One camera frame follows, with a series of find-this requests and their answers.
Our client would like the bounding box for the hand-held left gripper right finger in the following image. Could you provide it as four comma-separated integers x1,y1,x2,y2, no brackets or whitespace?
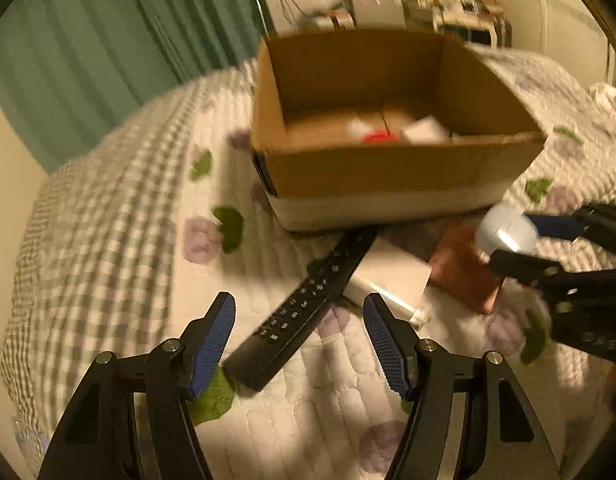
363,293,561,480

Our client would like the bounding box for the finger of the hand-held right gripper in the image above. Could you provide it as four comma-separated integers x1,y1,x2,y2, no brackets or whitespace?
487,248,565,289
524,202,616,257

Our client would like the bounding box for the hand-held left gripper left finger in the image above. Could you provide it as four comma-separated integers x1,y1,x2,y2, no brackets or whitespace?
38,291,237,480

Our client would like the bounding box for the white round case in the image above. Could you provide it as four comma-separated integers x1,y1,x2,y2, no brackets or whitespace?
475,203,539,253

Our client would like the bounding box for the cardboard box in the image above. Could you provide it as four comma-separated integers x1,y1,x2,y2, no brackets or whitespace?
250,27,548,233

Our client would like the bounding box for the small white tube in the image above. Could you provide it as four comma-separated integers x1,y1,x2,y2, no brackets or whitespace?
383,292,433,330

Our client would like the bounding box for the brown leather case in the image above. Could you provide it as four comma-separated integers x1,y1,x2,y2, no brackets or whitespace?
428,225,505,316

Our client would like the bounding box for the flat white box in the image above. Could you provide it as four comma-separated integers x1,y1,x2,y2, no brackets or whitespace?
343,236,433,321

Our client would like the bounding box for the black remote control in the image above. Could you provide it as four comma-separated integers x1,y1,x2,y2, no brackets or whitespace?
222,229,379,393

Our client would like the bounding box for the white crumpled cloth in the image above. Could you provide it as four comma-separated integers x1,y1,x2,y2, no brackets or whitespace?
588,82,616,111

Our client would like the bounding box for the floral quilted blanket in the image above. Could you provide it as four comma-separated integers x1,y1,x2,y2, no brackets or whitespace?
0,42,616,480

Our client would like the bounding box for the small white box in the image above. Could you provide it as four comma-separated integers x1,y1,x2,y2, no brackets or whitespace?
400,115,451,144

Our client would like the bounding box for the red round item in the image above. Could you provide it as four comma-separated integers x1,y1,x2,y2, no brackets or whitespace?
360,130,401,146

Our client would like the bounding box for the white paper piece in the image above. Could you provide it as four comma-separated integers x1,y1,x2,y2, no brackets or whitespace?
345,117,377,139

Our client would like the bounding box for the cluttered desk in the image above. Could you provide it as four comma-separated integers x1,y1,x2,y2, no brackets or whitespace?
298,0,514,48

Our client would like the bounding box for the white appliance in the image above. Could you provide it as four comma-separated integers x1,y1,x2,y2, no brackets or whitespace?
347,0,407,29

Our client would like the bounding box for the green curtain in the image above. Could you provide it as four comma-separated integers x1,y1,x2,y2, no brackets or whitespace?
0,0,277,175

